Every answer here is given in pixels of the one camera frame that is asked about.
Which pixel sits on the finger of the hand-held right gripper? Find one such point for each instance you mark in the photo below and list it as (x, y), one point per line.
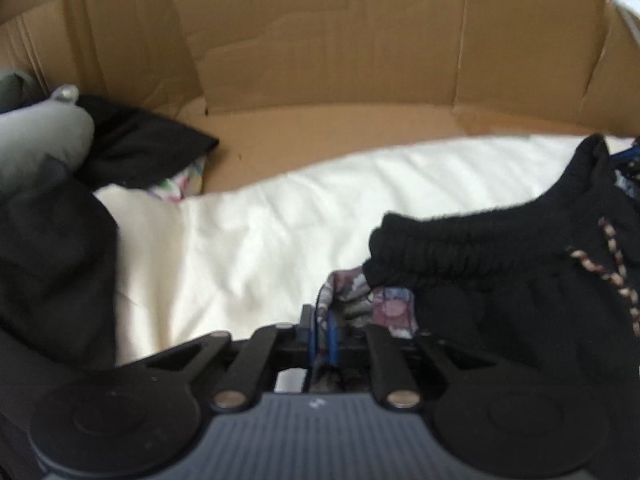
(630, 170)

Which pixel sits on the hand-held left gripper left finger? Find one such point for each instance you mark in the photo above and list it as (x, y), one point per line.
(311, 340)

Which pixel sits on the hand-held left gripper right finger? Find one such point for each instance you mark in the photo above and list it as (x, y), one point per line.
(334, 340)

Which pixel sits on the black shorts with bear-print trim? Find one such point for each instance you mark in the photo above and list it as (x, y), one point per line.
(475, 270)

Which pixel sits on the pile of black clothes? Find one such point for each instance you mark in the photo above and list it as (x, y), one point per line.
(50, 260)

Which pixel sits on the cream bear-print bedsheet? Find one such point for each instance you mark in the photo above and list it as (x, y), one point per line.
(250, 235)

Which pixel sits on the floral patterned cloth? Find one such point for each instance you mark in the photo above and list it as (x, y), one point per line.
(182, 180)

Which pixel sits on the small black garment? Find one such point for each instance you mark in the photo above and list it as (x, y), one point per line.
(145, 145)

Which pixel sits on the folded cardboard sheet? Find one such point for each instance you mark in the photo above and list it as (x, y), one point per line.
(325, 60)

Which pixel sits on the grey neck pillow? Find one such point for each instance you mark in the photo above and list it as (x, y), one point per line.
(40, 135)

